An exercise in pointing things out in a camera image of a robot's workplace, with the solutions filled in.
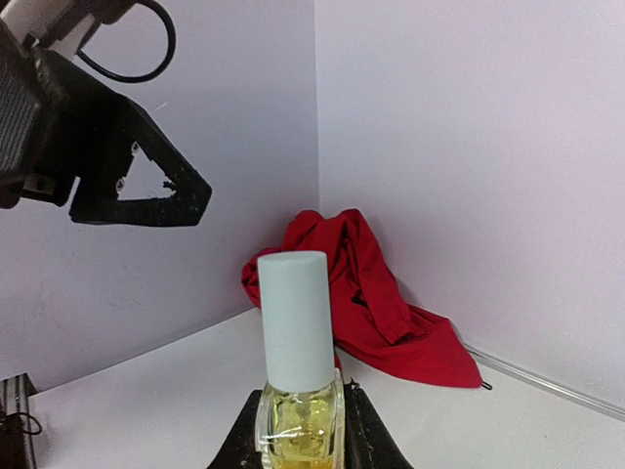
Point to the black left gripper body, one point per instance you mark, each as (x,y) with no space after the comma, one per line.
(65,136)

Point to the red cloth garment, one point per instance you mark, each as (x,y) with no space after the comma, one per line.
(371,319)

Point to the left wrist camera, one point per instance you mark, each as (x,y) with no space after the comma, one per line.
(64,26)

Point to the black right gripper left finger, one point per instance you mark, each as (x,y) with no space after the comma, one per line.
(238,451)

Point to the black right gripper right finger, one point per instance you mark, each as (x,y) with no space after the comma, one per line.
(369,444)

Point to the grey nail polish cap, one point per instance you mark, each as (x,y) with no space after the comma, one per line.
(297,324)

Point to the yellow nail polish bottle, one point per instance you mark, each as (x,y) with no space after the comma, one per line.
(302,430)

